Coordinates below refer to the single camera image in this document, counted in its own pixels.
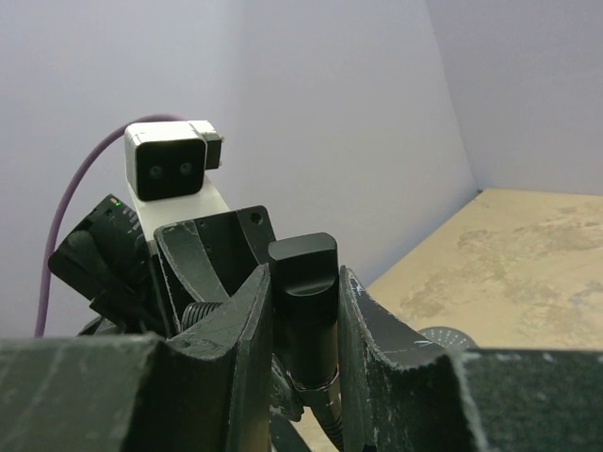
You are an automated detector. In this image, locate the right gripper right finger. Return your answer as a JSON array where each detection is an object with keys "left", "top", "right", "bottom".
[{"left": 338, "top": 268, "right": 602, "bottom": 451}]

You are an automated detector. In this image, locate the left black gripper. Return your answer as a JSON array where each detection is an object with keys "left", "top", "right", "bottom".
[{"left": 154, "top": 205, "right": 275, "bottom": 337}]

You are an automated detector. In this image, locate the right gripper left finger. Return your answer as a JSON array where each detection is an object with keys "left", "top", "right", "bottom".
[{"left": 1, "top": 266, "right": 272, "bottom": 451}]

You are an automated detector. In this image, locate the black shower hose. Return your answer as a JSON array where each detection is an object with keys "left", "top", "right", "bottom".
[{"left": 291, "top": 371, "right": 345, "bottom": 452}]

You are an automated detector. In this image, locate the grey shower head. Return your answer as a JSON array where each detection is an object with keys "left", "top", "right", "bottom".
[{"left": 418, "top": 326, "right": 478, "bottom": 349}]

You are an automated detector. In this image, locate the black T-shaped fitting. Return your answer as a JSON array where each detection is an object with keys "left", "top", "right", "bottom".
[{"left": 265, "top": 233, "right": 339, "bottom": 387}]

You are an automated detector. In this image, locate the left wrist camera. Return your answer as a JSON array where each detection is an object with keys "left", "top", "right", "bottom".
[{"left": 123, "top": 120, "right": 232, "bottom": 244}]

